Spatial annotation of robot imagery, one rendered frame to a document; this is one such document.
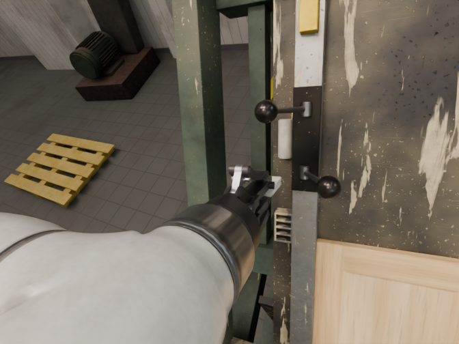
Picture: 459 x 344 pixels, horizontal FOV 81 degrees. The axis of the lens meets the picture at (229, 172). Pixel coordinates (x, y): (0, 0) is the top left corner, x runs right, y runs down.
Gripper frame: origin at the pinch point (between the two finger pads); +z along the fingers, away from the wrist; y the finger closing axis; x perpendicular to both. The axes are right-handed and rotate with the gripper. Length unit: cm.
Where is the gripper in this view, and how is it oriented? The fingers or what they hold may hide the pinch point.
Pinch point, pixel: (268, 185)
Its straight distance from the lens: 45.5
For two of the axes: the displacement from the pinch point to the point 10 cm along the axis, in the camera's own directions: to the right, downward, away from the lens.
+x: 9.2, 0.6, -3.9
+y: 0.4, 9.7, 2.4
